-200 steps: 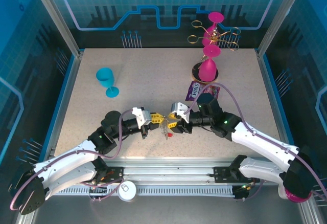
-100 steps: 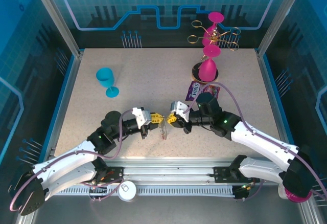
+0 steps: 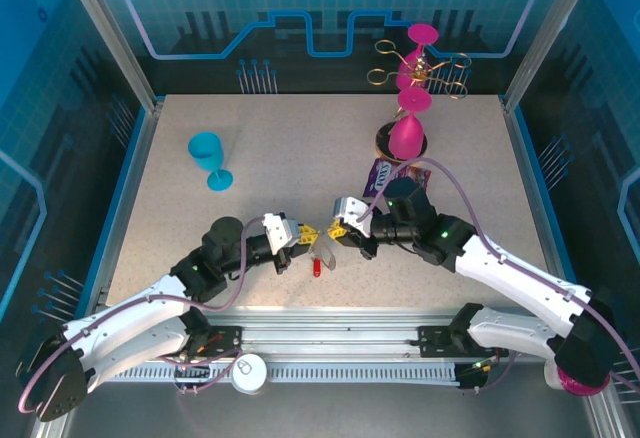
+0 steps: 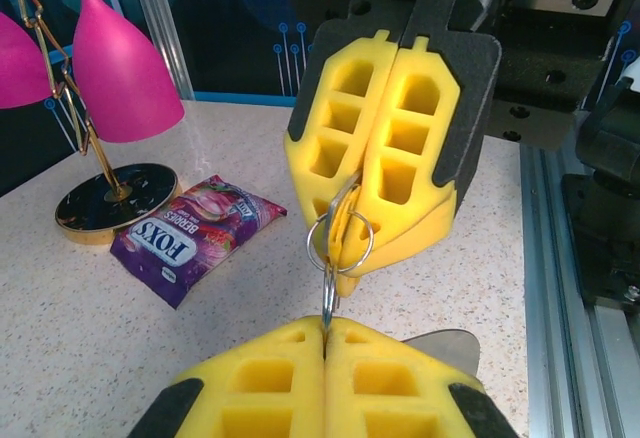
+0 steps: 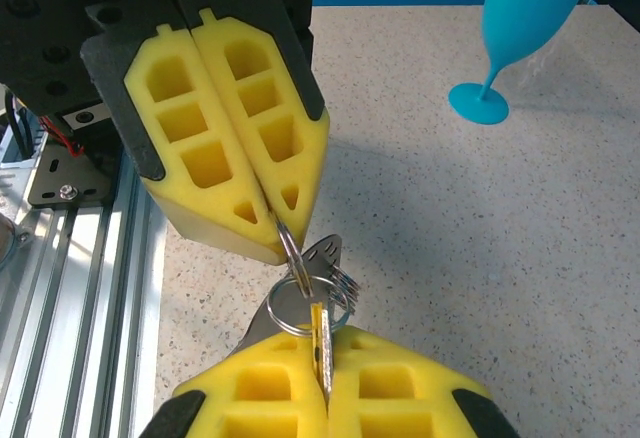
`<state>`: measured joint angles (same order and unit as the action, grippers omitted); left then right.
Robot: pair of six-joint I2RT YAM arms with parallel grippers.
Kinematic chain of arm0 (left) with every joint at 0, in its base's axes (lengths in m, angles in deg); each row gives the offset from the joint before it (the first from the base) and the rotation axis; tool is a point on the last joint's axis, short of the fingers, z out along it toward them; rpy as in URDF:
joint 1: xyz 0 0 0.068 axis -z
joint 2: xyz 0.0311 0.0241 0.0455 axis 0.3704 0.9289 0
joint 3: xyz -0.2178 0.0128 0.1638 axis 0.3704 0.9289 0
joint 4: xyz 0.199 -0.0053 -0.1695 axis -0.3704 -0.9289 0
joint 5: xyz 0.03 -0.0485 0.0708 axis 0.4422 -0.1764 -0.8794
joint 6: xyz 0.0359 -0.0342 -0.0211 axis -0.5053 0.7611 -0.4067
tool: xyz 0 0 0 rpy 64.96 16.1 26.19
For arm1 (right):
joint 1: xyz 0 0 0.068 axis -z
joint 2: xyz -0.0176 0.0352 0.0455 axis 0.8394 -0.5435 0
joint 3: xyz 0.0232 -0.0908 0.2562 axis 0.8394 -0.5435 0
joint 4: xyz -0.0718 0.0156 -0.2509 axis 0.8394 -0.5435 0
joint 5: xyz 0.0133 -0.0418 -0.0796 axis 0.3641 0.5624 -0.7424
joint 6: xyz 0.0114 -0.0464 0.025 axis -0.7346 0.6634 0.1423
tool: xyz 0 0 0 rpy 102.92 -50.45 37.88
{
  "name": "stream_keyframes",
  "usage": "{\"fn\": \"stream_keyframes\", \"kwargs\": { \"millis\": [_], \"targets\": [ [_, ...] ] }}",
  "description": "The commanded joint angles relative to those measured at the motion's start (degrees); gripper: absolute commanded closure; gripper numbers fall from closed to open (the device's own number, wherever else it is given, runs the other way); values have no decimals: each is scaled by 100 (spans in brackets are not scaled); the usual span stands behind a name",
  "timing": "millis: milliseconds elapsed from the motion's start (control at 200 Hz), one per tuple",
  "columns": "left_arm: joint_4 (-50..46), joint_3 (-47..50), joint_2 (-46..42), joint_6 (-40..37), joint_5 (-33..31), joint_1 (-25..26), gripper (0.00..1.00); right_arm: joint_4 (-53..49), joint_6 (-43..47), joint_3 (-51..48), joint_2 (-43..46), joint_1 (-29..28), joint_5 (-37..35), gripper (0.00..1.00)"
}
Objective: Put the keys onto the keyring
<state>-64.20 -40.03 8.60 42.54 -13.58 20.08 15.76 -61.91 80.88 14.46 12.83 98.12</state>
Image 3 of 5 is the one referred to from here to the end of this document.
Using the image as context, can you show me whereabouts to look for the aluminium side rail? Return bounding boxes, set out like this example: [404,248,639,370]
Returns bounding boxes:
[499,100,586,322]
[82,100,166,322]

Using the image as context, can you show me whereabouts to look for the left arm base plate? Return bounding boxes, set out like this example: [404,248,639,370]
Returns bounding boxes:
[192,325,250,359]

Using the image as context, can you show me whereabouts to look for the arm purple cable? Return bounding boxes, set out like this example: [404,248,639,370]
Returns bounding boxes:
[17,215,266,415]
[355,156,640,394]

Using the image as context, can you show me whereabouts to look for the purple candy bag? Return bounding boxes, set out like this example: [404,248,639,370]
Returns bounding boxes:
[362,157,433,199]

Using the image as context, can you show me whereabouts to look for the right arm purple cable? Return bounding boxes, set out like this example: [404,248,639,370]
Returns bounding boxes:
[355,156,640,394]

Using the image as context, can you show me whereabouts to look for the gold wire glass rack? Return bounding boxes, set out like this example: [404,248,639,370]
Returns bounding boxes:
[366,39,471,167]

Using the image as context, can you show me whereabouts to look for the slotted cable duct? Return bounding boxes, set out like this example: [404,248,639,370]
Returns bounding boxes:
[94,362,461,385]

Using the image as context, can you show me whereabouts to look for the blue plastic goblet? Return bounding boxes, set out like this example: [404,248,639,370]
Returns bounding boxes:
[187,131,234,193]

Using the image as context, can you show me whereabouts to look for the pink goblet upside down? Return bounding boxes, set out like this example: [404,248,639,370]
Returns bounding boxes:
[387,87,434,160]

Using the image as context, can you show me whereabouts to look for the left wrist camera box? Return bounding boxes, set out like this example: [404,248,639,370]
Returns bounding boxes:
[262,212,302,250]

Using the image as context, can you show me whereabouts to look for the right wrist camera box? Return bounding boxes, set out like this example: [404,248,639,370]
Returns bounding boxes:
[332,196,375,233]

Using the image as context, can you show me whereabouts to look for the aluminium front beam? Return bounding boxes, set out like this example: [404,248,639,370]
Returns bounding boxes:
[62,307,601,359]

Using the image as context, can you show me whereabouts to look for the aluminium frame post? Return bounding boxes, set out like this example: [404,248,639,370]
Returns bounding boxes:
[501,0,594,112]
[57,0,165,112]

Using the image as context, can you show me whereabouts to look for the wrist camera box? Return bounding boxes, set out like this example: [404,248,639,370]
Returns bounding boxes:
[262,212,302,250]
[332,196,375,233]

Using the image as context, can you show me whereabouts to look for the pink goblet hanging on rack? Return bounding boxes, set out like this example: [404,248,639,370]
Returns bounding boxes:
[397,22,440,90]

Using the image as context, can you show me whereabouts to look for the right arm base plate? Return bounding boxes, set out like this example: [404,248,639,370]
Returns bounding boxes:
[417,325,510,359]

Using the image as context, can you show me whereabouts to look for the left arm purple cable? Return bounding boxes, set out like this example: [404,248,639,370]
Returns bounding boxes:
[17,215,266,415]

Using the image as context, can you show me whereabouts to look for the pink and white cup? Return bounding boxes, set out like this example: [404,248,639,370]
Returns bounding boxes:
[543,362,610,399]

